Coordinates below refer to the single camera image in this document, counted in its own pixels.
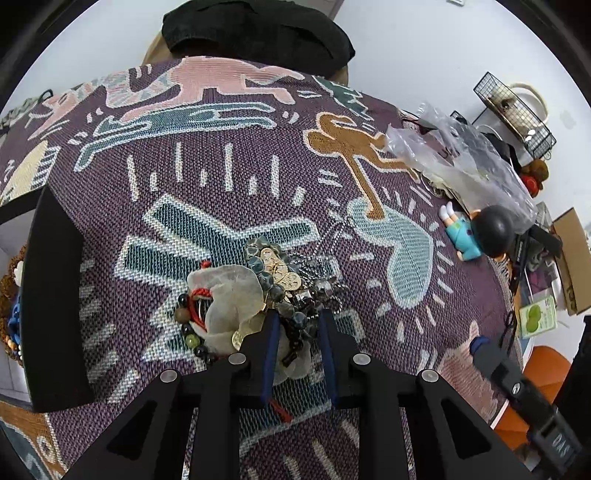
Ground grey stone bead bracelet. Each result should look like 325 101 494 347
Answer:
244 237 296 315

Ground purple printed blanket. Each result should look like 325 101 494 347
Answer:
0 55 526 480

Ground white headphones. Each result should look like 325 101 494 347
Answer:
500 82 551 136

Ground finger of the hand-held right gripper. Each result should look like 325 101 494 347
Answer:
470 335 523 389

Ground gold coin bracelet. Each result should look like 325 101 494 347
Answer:
257 246 304 304

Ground silver chain necklace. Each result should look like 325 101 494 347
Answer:
288 216 352 320

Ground open cardboard box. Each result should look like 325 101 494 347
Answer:
551 208 591 318

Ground black jewelry box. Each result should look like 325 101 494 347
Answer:
21 185 96 414

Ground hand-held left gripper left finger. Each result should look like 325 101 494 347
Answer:
61 318 281 480

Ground brown plush toy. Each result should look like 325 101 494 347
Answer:
519 158 551 195

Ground green label packet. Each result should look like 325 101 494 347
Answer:
518 295 558 341

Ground clear plastic bag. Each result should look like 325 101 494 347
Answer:
385 102 539 232

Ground dark mixed bead bracelet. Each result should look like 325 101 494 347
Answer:
174 292 232 368

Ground black cloth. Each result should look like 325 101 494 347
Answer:
161 0 355 78

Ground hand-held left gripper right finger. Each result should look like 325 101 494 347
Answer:
320 311 537 480

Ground orange stool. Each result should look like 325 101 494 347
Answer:
493 344 574 446

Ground red cord bracelet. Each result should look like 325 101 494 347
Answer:
191 259 219 334

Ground black-haired doll figure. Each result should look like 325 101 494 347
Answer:
438 203 514 263

